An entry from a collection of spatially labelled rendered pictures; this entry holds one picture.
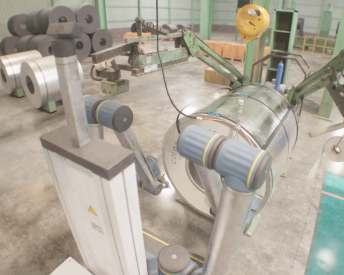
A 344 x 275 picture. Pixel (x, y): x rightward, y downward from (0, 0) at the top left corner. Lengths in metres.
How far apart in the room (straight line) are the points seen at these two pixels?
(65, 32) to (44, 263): 2.40
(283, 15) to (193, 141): 7.40
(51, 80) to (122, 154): 5.46
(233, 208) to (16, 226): 2.79
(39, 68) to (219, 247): 5.69
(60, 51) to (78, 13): 13.17
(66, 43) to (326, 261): 2.87
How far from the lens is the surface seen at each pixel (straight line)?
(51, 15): 13.12
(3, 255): 3.07
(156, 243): 2.20
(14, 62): 8.32
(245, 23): 1.56
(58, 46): 0.72
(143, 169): 1.57
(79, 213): 1.14
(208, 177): 1.11
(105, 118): 1.26
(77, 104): 0.76
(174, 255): 1.47
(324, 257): 2.95
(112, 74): 2.19
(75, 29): 0.69
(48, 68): 6.20
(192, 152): 0.92
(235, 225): 0.99
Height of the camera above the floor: 2.13
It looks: 29 degrees down
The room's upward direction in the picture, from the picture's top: straight up
